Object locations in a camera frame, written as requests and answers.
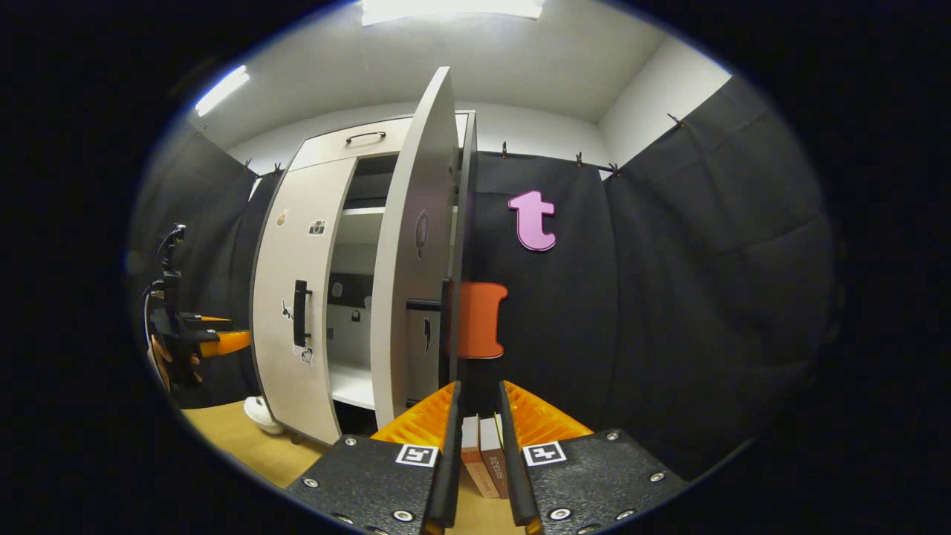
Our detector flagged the large ceiling light panel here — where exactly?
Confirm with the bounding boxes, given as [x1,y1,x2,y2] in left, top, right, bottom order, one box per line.
[360,0,545,27]

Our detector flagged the brown book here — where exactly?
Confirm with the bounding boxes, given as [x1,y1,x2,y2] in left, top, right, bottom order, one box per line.
[479,418,511,500]

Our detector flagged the small ceiling light panel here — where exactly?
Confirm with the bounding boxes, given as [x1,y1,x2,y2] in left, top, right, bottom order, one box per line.
[195,65,250,117]

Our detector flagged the headphone-sticker shoe cabinet door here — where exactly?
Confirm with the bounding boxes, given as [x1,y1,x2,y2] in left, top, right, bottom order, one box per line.
[369,67,458,430]

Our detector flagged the beige double-door shoe cabinet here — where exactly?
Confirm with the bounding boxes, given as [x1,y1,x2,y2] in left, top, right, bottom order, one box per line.
[249,111,478,447]

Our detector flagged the camera-sticker shoe cabinet door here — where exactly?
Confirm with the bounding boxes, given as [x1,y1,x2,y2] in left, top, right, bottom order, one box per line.
[253,158,359,445]

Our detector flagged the red and white book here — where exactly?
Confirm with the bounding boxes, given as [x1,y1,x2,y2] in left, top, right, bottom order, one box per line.
[461,416,500,499]

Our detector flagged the black backdrop cloth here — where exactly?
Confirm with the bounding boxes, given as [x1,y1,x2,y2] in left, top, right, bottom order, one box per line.
[126,74,837,484]

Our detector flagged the white round object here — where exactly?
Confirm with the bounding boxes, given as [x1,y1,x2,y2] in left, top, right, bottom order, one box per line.
[244,396,287,436]

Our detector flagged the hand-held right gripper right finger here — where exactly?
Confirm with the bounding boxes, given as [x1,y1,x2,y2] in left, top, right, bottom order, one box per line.
[496,380,688,535]

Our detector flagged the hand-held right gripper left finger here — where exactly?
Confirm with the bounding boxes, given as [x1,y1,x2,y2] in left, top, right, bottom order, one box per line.
[286,380,463,535]

